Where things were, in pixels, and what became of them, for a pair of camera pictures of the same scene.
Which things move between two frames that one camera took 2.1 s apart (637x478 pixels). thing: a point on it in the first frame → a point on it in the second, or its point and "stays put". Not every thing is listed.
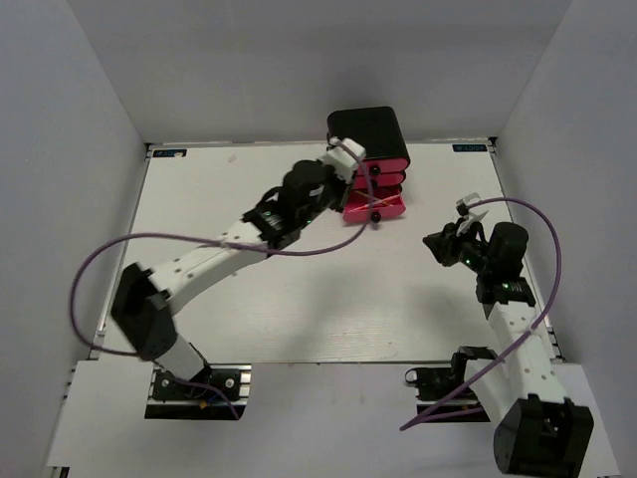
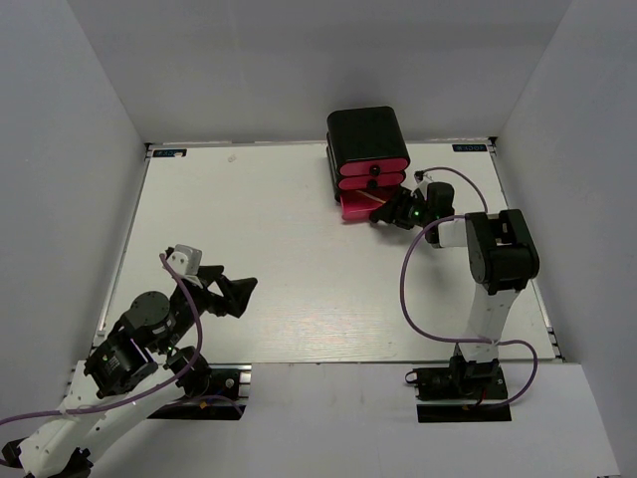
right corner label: [470, 147] stays put
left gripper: [342, 187] → [237, 291]
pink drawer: [381, 179] stays put
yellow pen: [364, 194] stays put
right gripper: [443, 244] → [391, 212]
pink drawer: [386, 165] stays put
